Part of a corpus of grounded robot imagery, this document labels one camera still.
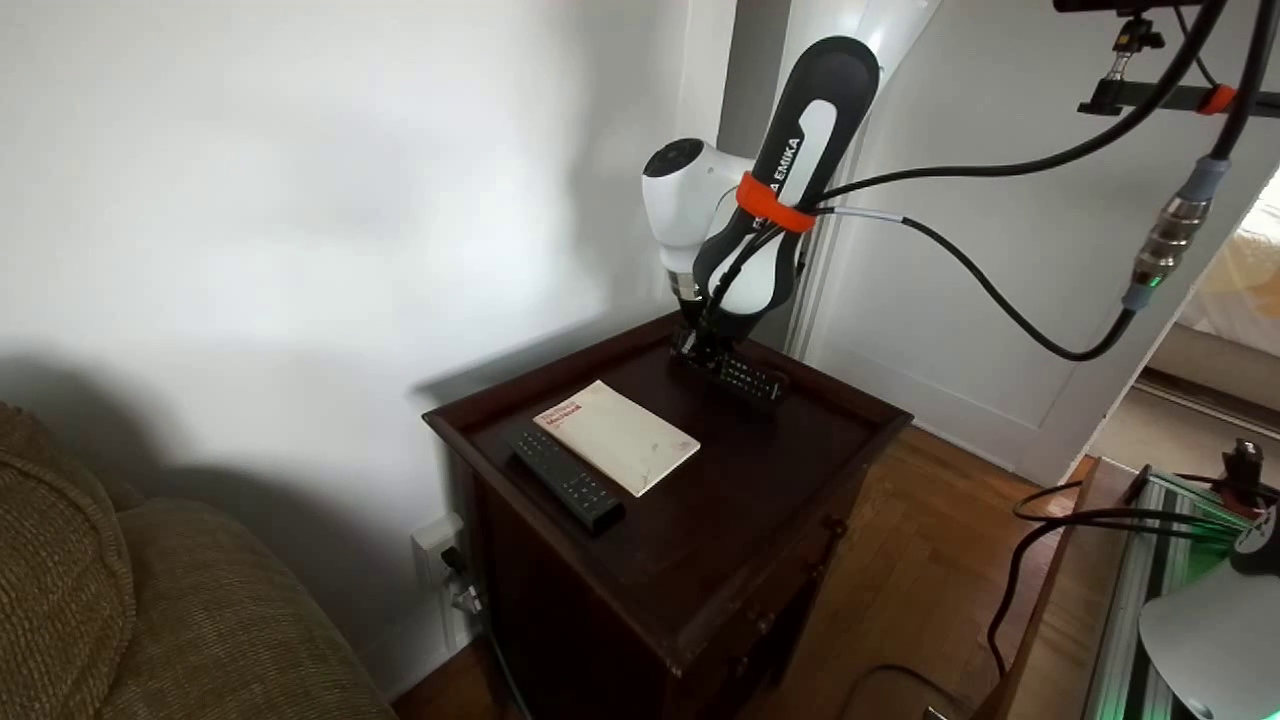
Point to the beige paper booklet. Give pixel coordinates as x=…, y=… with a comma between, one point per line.
x=616, y=439

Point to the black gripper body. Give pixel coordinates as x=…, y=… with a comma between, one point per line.
x=711, y=335

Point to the black stand with orange tape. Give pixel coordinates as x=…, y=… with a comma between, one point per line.
x=1175, y=97

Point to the black knob with red base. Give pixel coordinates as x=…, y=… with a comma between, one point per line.
x=1242, y=465

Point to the olive fabric sofa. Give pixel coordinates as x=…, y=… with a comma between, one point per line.
x=121, y=600

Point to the black remote with buttons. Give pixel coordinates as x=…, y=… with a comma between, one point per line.
x=762, y=388

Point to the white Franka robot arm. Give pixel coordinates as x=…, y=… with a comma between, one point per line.
x=695, y=185

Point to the slim plain black remote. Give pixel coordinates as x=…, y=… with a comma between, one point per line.
x=567, y=480

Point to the white wall outlet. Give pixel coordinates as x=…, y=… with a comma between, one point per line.
x=434, y=543

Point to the dark wooden side table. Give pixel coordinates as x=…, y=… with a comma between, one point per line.
x=695, y=561

